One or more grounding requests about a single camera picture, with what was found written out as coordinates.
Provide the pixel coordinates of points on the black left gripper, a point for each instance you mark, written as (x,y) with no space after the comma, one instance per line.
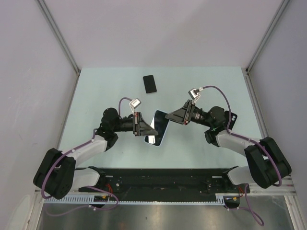
(139,127)

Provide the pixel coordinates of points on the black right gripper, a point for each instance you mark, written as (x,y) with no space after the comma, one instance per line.
(183,115)

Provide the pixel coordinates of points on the phone with black screen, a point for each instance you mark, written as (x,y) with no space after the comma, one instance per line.
(160,123)

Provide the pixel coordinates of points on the black phone case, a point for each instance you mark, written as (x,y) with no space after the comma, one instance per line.
(232,118)

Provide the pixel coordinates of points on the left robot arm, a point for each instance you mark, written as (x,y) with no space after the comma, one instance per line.
(56,174)

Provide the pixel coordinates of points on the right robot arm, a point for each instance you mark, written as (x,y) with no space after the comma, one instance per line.
(266,166)

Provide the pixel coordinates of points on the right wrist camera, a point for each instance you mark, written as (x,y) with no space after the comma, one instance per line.
(195,94)

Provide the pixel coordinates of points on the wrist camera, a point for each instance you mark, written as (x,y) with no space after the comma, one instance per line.
(195,94)
(134,103)

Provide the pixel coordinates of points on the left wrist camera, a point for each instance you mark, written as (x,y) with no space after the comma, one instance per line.
(134,103)

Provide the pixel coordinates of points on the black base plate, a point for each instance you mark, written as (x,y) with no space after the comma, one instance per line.
(167,183)

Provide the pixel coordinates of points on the right aluminium frame post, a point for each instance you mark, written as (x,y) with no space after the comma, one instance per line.
(268,33)

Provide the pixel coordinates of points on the aluminium frame post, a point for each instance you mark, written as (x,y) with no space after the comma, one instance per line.
(268,33)
(58,35)

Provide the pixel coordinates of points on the white cable duct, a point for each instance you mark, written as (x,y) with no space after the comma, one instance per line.
(212,200)

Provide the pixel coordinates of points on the left aluminium frame post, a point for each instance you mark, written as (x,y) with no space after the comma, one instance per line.
(58,35)

